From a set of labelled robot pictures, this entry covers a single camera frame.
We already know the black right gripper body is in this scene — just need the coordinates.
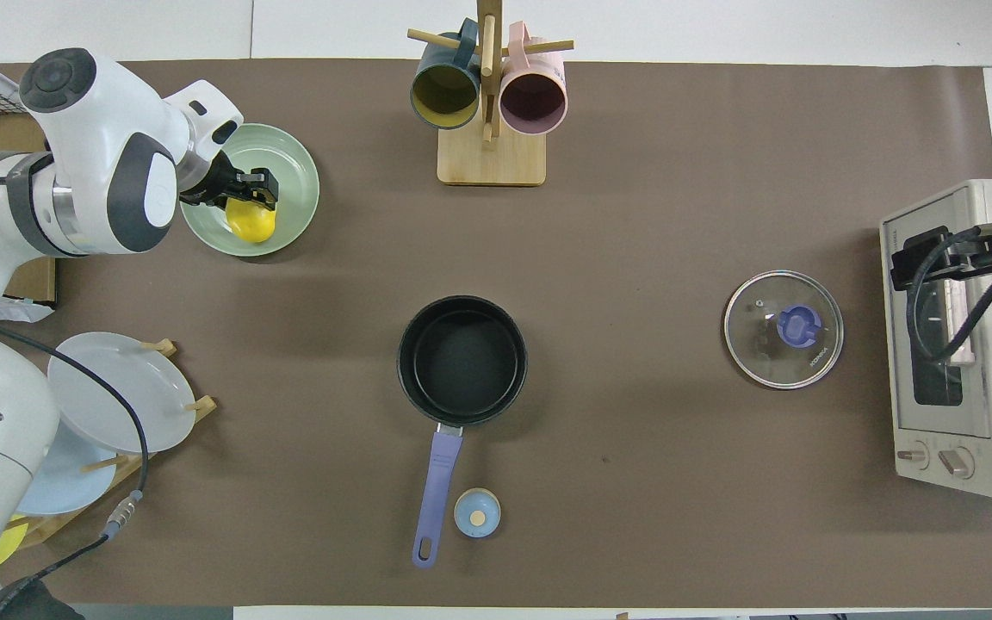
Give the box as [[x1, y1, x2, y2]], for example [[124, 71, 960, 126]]
[[942, 226, 992, 281]]

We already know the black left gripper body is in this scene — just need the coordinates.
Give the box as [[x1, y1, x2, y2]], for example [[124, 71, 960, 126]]
[[178, 152, 248, 208]]

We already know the glass lid purple knob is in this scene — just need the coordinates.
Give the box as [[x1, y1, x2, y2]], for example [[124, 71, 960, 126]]
[[723, 270, 845, 391]]

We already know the pale green plate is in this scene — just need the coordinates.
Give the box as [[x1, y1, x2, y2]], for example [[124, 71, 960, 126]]
[[179, 123, 321, 257]]

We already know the grey plate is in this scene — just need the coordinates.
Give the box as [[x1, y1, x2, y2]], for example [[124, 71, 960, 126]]
[[46, 332, 197, 455]]

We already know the wooden plate rack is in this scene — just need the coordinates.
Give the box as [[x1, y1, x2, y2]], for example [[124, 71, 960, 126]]
[[5, 338, 218, 548]]

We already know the light blue plate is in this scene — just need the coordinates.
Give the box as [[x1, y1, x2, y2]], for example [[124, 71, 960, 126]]
[[16, 420, 118, 517]]

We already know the yellow plate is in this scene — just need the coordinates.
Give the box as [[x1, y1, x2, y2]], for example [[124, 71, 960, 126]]
[[0, 515, 28, 568]]

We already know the white toaster oven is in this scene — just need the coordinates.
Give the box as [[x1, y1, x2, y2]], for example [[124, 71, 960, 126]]
[[879, 178, 992, 500]]

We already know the dark teal mug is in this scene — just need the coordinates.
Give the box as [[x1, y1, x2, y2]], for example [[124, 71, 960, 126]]
[[410, 19, 482, 131]]

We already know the white crumpled sheet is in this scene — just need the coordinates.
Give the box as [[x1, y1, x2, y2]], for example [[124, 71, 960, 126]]
[[0, 295, 55, 325]]

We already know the wooden mug tree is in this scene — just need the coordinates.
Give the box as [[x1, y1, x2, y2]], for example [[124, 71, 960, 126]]
[[407, 0, 574, 187]]

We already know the pink mug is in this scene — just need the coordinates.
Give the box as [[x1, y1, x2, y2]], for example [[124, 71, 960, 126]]
[[499, 22, 568, 136]]

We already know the brown table mat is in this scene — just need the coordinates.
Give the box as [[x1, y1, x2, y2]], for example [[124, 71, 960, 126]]
[[0, 59, 992, 608]]

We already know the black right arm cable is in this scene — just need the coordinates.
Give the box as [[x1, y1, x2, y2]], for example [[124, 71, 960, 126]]
[[904, 224, 992, 363]]

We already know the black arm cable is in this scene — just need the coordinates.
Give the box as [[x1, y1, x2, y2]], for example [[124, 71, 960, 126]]
[[904, 224, 992, 363], [0, 306, 151, 620]]

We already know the dark pot purple handle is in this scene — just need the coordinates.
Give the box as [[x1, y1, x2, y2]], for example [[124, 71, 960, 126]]
[[396, 295, 530, 569]]

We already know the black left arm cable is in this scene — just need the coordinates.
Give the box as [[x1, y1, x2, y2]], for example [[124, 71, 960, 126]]
[[0, 306, 151, 620]]

